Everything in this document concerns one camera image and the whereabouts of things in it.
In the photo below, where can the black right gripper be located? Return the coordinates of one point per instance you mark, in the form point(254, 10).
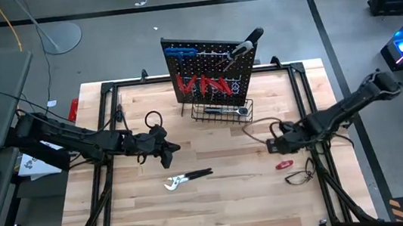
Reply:
point(289, 142)

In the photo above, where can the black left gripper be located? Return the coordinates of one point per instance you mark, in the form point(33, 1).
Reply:
point(148, 143)

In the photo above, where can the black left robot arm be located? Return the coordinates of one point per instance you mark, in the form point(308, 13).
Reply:
point(75, 140)

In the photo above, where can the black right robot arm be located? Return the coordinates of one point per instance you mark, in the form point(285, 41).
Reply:
point(349, 107)

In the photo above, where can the black perforated pegboard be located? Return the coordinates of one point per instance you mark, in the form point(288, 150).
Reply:
point(215, 66)

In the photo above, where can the red plastic block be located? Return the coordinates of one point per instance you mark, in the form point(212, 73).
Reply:
point(73, 109)

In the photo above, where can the small white tag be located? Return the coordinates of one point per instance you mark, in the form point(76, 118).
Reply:
point(51, 103)

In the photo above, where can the white paper sheet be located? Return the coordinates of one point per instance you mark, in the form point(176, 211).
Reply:
point(36, 166)

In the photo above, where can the grey round floor stand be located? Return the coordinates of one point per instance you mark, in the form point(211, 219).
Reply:
point(63, 37)

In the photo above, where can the black desk leg with caster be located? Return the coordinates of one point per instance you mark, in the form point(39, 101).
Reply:
point(13, 210)

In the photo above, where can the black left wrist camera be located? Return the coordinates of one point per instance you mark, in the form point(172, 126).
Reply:
point(158, 131)

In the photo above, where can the black metal table frame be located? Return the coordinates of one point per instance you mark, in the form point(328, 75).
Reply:
point(122, 84)

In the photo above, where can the silver straight hook rail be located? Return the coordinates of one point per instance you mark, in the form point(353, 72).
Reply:
point(210, 54)

